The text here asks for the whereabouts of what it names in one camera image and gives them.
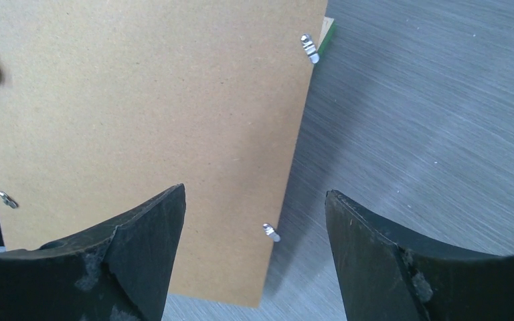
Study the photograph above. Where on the brown backing board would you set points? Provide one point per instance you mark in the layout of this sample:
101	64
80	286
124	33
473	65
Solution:
104	104

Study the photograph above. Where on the wooden picture frame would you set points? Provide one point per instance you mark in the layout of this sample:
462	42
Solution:
327	31

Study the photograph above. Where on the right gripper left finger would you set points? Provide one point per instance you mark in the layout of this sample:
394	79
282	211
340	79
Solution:
119	269

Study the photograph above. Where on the metal turn clip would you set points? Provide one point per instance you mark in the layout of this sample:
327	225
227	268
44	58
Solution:
271	232
310	48
8	201

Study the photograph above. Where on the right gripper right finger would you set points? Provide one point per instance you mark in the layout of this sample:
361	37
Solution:
389	272

